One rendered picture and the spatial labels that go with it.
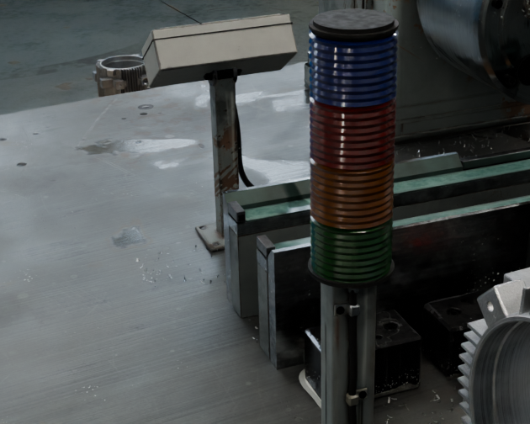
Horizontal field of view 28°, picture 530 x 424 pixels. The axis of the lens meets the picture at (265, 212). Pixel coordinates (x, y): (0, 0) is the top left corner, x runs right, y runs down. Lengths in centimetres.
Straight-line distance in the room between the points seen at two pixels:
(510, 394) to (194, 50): 65
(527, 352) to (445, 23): 83
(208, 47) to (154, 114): 58
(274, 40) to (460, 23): 29
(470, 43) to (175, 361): 59
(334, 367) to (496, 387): 16
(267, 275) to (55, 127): 80
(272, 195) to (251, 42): 20
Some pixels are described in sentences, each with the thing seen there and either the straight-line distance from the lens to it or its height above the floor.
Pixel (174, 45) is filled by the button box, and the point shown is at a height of 107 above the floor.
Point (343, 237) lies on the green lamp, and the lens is 74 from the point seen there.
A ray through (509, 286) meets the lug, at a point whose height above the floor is 109.
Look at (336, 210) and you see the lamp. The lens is 74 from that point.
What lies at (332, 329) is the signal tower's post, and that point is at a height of 99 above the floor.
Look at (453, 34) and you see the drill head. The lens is 146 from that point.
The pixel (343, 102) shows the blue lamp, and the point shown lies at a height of 117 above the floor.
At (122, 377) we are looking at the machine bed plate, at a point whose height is 80.
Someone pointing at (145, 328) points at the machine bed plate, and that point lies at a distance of 117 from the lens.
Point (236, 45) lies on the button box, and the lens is 124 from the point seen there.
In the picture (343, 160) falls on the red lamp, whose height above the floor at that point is 113.
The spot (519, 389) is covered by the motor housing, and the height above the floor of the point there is 100.
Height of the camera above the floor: 140
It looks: 25 degrees down
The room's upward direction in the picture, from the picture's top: 2 degrees counter-clockwise
